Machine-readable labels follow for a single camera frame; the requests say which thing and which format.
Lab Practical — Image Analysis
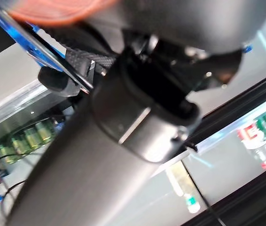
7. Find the blue plastic shopping basket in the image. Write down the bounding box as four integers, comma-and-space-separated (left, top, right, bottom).
0, 0, 95, 91

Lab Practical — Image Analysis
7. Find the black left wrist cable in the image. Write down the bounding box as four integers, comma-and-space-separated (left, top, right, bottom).
200, 194, 223, 226

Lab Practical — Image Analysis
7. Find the large yellow tea bottle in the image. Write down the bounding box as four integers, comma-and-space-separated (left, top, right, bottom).
165, 161, 202, 214

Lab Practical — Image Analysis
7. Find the large water bottle red label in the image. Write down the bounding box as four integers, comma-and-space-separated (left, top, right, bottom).
237, 119, 266, 170

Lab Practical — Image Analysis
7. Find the dark shelf board clear rail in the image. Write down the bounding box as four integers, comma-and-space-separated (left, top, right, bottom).
182, 159, 266, 226
0, 79, 66, 133
188, 70, 266, 154

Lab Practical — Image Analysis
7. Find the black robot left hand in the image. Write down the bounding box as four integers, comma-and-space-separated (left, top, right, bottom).
5, 0, 266, 226

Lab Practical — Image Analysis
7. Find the cola bottle red label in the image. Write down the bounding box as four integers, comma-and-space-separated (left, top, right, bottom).
7, 0, 117, 27

